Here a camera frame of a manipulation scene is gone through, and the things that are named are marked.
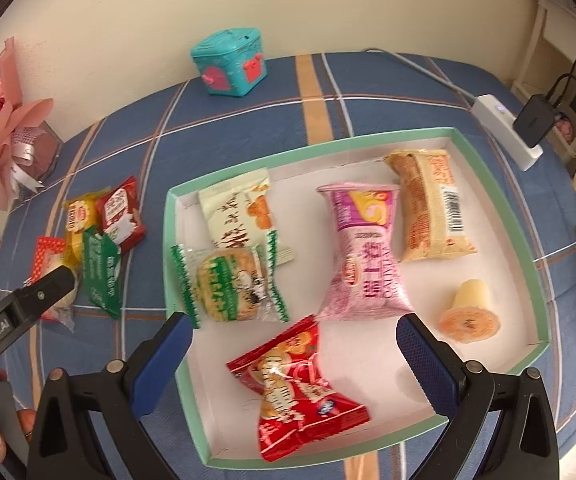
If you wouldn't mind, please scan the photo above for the red candy snack pack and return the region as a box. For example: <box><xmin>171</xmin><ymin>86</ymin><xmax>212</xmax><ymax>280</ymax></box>
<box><xmin>227</xmin><ymin>314</ymin><xmax>370</xmax><ymax>462</ymax></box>

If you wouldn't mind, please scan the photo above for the blue plaid tablecloth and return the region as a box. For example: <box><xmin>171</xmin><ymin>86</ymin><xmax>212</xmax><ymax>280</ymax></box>
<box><xmin>0</xmin><ymin>53</ymin><xmax>576</xmax><ymax>456</ymax></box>

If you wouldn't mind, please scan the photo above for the pink cake snack pack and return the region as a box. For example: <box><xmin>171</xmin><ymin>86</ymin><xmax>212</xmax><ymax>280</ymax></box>
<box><xmin>317</xmin><ymin>182</ymin><xmax>413</xmax><ymax>321</ymax></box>

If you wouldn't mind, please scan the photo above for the red clear bun pack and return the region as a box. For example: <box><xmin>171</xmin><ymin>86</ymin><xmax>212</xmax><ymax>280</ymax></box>
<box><xmin>28</xmin><ymin>236</ymin><xmax>78</xmax><ymax>332</ymax></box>

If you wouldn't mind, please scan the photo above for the pink flower bouquet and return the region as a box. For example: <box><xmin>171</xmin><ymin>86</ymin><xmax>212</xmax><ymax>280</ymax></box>
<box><xmin>0</xmin><ymin>37</ymin><xmax>62</xmax><ymax>210</ymax></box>

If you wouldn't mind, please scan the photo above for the black charger adapter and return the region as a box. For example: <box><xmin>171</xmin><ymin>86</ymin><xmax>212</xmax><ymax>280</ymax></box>
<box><xmin>511</xmin><ymin>39</ymin><xmax>576</xmax><ymax>150</ymax></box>

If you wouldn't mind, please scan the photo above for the white orange snack pack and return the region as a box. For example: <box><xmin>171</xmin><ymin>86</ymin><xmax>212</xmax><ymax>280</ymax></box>
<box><xmin>198</xmin><ymin>168</ymin><xmax>276</xmax><ymax>249</ymax></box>

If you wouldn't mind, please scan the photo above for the white power strip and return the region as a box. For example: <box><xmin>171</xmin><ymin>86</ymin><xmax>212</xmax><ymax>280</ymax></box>
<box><xmin>365</xmin><ymin>48</ymin><xmax>544</xmax><ymax>174</ymax></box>

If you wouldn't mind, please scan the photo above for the beige orange barcode snack pack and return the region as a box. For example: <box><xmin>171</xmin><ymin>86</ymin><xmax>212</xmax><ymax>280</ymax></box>
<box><xmin>384</xmin><ymin>148</ymin><xmax>477</xmax><ymax>262</ymax></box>

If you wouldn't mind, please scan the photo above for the green white cookie pack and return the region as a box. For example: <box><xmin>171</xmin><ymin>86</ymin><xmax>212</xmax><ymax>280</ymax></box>
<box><xmin>169</xmin><ymin>230</ymin><xmax>290</xmax><ymax>328</ymax></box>

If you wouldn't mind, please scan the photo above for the teal toy box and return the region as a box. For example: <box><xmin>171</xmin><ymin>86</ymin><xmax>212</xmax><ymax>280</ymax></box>
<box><xmin>190</xmin><ymin>27</ymin><xmax>267</xmax><ymax>96</ymax></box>

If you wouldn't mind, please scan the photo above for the person's left hand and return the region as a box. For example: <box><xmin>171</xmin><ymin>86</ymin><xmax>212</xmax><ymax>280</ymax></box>
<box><xmin>0</xmin><ymin>408</ymin><xmax>36</xmax><ymax>464</ymax></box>

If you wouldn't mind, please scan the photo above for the dark red milk pack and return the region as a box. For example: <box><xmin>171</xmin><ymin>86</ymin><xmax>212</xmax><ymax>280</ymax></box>
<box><xmin>96</xmin><ymin>176</ymin><xmax>147</xmax><ymax>252</ymax></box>

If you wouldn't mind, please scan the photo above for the white tray green rim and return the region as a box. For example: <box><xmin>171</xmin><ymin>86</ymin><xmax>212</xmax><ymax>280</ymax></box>
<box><xmin>163</xmin><ymin>128</ymin><xmax>550</xmax><ymax>470</ymax></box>

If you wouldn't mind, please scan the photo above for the yellow cake pack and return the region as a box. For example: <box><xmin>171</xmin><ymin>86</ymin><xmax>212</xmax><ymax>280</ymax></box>
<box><xmin>63</xmin><ymin>188</ymin><xmax>110</xmax><ymax>270</ymax></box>

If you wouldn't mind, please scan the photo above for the green snack pack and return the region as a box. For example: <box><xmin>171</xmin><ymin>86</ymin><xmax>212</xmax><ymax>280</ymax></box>
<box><xmin>82</xmin><ymin>226</ymin><xmax>122</xmax><ymax>320</ymax></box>

